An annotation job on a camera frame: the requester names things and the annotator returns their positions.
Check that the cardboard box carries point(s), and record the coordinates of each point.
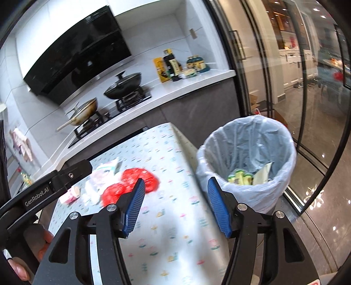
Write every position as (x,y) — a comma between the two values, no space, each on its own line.
(255,101)

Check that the hanging kitchen towel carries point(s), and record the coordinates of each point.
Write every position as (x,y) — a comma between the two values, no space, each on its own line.
(22,142)

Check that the beige snack bag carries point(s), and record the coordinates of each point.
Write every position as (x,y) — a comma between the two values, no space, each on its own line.
(262,174)

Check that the black gas stove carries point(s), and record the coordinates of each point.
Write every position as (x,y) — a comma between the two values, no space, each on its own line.
(109,117)

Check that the green yellow plastic wrapper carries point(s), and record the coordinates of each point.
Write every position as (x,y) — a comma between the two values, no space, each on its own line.
(239,176)

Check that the black range hood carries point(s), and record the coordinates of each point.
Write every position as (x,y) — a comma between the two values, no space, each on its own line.
(82,54)

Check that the yellow seasoning packet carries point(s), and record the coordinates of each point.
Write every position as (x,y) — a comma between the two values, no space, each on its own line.
(160,70)

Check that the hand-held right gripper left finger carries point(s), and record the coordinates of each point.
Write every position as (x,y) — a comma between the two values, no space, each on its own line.
(134,208)

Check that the glass sliding door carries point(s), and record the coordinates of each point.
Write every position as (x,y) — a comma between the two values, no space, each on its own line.
(309,123)

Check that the wall outlet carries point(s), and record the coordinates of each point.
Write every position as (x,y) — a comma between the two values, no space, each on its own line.
(193,33)

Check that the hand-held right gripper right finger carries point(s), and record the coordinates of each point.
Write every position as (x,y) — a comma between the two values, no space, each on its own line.
(219,208)

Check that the person's left hand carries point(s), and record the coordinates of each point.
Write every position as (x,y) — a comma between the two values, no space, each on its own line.
(41,238)

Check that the white kitchen counter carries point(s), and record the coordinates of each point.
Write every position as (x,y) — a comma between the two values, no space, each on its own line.
(192,82)

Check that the small pale food packet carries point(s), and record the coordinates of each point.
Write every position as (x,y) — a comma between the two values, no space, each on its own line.
(188,73)

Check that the green yellow bottle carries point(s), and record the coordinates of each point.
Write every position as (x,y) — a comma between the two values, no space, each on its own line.
(26,178)

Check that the table with floral tablecloth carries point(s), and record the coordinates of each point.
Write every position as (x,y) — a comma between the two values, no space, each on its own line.
(170,170)

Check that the dark soy sauce bottle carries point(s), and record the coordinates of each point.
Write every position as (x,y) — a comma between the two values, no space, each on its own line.
(171,67)

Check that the red plastic bag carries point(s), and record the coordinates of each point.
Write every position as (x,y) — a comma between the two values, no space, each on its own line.
(129,178)

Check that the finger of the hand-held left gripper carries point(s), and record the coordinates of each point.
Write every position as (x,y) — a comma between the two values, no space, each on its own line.
(74,172)

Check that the white sideboard cabinet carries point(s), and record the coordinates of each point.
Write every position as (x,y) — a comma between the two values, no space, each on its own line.
(293,68)

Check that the trash bin with blue liner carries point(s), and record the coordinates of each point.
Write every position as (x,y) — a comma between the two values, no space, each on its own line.
(246,142)

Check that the black wok with lid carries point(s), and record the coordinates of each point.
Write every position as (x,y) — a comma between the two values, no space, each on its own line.
(123,85)

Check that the green condiment jar set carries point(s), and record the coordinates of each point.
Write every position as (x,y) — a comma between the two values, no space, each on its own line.
(198,64)

